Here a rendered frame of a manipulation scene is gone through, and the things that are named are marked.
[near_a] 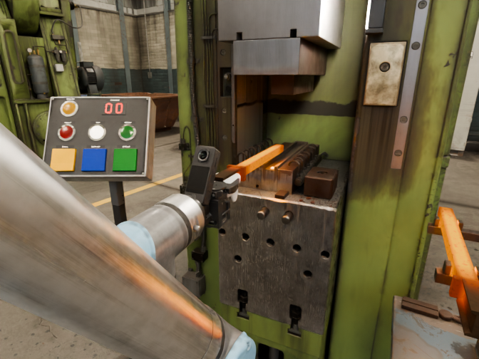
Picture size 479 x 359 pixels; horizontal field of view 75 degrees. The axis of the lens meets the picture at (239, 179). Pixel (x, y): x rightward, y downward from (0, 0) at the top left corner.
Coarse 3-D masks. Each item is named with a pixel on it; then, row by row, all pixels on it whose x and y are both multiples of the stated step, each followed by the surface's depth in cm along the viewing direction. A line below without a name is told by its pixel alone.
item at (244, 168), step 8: (264, 152) 93; (272, 152) 95; (280, 152) 102; (248, 160) 83; (256, 160) 83; (264, 160) 89; (232, 168) 74; (240, 168) 74; (248, 168) 78; (256, 168) 84; (216, 176) 67; (224, 176) 67; (240, 176) 75
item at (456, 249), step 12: (444, 216) 74; (444, 228) 69; (456, 228) 68; (444, 240) 67; (456, 240) 63; (456, 252) 59; (456, 264) 55; (468, 264) 55; (456, 276) 51; (468, 276) 52; (456, 288) 50; (468, 288) 47; (456, 300) 51; (468, 300) 45; (468, 312) 46; (468, 324) 45; (468, 336) 44
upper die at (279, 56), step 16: (240, 48) 91; (256, 48) 89; (272, 48) 87; (288, 48) 86; (304, 48) 89; (320, 48) 108; (240, 64) 93; (256, 64) 91; (272, 64) 89; (288, 64) 87; (304, 64) 92; (320, 64) 112
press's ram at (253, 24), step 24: (240, 0) 87; (264, 0) 85; (288, 0) 82; (312, 0) 80; (336, 0) 97; (240, 24) 89; (264, 24) 86; (288, 24) 84; (312, 24) 82; (336, 24) 103
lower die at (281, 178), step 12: (288, 144) 133; (252, 156) 117; (276, 156) 109; (288, 156) 109; (300, 156) 112; (312, 156) 121; (276, 168) 97; (288, 168) 98; (300, 168) 104; (252, 180) 102; (264, 180) 100; (276, 180) 99; (288, 180) 97
